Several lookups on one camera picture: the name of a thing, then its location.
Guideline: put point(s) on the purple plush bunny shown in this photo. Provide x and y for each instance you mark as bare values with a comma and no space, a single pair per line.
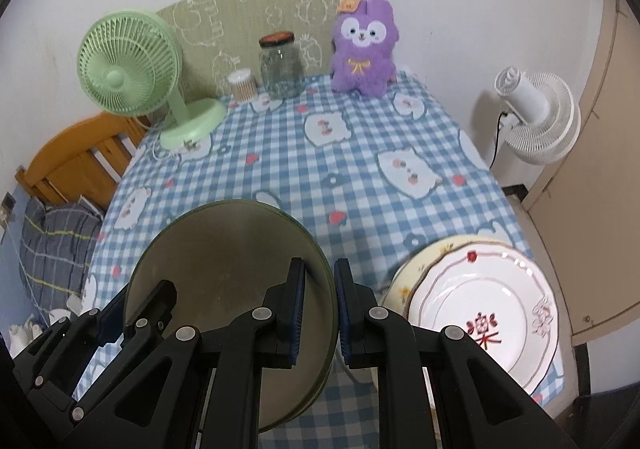
362,64

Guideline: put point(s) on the green cartoon wall mat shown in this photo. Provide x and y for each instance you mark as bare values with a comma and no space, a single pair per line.
240,9

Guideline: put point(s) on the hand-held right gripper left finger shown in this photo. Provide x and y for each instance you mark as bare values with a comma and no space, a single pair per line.
296,314

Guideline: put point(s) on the glass jar with lid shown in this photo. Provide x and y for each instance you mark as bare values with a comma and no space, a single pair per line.
281,69

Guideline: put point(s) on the beige door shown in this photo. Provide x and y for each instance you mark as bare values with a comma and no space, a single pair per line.
600,179

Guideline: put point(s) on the cotton swab container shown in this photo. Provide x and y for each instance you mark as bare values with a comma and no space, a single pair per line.
241,86

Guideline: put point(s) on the blue checkered tablecloth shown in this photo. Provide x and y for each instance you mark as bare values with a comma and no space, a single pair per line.
350,169

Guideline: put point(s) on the large oval yellow flower plate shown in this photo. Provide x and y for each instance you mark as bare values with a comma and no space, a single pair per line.
402,281

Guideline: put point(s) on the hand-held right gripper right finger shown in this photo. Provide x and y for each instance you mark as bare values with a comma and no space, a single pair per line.
342,314

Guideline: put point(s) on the pink flower plate brown rim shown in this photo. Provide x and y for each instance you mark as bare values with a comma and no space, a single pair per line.
475,289

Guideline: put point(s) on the wall switch panel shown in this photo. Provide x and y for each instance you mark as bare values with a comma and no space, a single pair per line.
7,203

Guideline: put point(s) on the white fan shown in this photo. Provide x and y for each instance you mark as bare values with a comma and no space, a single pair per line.
545,124

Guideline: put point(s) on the green desk fan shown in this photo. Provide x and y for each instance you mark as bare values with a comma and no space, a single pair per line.
125,74

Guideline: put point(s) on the white cloth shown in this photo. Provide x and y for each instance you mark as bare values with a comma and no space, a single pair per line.
22,334

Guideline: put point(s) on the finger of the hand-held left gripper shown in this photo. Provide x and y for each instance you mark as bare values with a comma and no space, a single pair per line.
150,309
110,321

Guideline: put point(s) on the grey striped pillow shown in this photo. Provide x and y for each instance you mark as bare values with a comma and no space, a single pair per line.
55,239

